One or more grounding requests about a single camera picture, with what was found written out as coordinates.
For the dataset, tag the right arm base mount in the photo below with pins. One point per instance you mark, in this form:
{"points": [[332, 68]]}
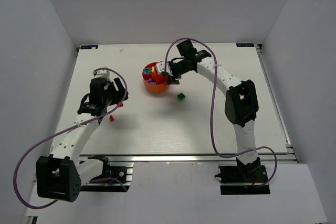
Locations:
{"points": [[234, 181]]}

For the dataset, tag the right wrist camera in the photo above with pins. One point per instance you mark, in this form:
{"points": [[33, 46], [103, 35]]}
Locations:
{"points": [[163, 68]]}

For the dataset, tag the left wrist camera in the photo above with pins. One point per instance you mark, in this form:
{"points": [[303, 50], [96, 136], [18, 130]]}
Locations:
{"points": [[102, 73]]}

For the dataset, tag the corner label sticker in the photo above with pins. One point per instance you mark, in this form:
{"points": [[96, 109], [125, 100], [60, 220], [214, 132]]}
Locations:
{"points": [[243, 45], [88, 47]]}

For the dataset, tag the right corner label sticker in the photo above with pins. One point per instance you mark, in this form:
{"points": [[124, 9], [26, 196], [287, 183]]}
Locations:
{"points": [[243, 45]]}

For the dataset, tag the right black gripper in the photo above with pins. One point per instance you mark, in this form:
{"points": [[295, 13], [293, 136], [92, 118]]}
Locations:
{"points": [[175, 70]]}

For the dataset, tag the green square lego brick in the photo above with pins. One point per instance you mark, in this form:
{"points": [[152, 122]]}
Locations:
{"points": [[181, 97]]}

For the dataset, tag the left corner label sticker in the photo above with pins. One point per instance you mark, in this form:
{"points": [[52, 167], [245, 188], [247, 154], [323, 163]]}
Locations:
{"points": [[88, 47]]}

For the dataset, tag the orange round divided container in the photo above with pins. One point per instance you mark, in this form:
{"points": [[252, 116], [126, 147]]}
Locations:
{"points": [[161, 81]]}

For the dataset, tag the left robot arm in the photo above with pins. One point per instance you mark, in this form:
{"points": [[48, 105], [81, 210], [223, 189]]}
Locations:
{"points": [[60, 175]]}

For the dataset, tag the light blue lego brick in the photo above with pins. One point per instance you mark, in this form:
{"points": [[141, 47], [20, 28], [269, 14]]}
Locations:
{"points": [[146, 70]]}

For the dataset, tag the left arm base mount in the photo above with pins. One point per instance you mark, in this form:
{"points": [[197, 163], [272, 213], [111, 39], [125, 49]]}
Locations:
{"points": [[111, 177]]}

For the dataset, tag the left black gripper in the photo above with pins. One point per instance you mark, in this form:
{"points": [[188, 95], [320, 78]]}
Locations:
{"points": [[118, 89]]}

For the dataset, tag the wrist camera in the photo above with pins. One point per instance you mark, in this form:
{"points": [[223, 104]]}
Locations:
{"points": [[102, 73], [163, 68]]}

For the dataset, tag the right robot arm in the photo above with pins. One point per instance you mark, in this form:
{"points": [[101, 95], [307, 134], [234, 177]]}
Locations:
{"points": [[241, 103]]}

